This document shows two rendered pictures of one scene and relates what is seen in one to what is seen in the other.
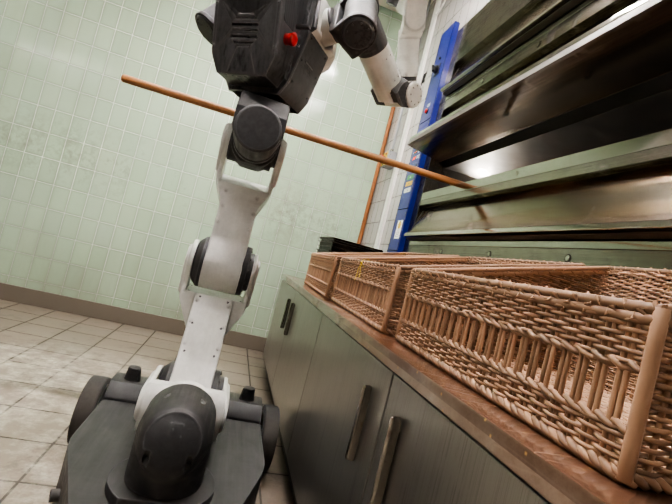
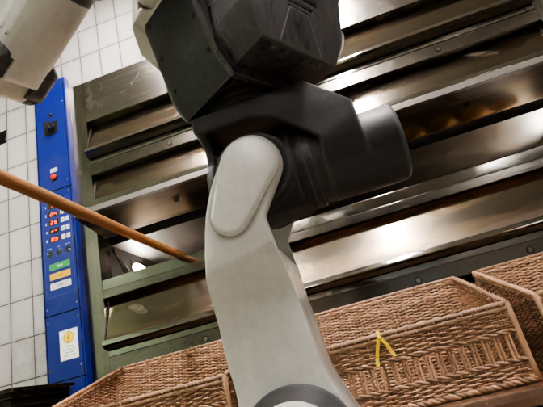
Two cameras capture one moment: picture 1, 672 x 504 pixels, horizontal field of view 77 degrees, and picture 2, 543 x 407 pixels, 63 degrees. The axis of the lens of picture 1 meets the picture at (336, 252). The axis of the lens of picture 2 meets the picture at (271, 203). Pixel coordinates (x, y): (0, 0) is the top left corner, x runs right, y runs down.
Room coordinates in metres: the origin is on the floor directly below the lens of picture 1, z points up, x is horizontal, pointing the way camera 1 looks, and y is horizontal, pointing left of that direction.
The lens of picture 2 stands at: (0.96, 0.86, 0.70)
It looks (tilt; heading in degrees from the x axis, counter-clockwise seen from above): 21 degrees up; 292
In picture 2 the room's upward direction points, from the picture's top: 14 degrees counter-clockwise
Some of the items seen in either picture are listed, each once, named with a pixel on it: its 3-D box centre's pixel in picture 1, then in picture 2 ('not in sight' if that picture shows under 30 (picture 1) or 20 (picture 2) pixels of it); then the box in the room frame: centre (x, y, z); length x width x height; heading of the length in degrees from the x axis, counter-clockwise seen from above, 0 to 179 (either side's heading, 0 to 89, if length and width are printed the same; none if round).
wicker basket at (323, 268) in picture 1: (373, 270); (164, 398); (1.83, -0.18, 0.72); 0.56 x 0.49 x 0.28; 12
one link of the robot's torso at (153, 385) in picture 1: (186, 399); not in sight; (1.08, 0.27, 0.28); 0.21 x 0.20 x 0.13; 13
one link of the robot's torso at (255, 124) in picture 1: (258, 130); (301, 153); (1.13, 0.28, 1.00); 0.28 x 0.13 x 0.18; 13
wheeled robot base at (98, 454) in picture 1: (179, 429); not in sight; (1.11, 0.28, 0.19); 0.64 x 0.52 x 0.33; 13
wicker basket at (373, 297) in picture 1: (437, 284); (377, 343); (1.25, -0.31, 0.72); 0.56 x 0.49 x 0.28; 12
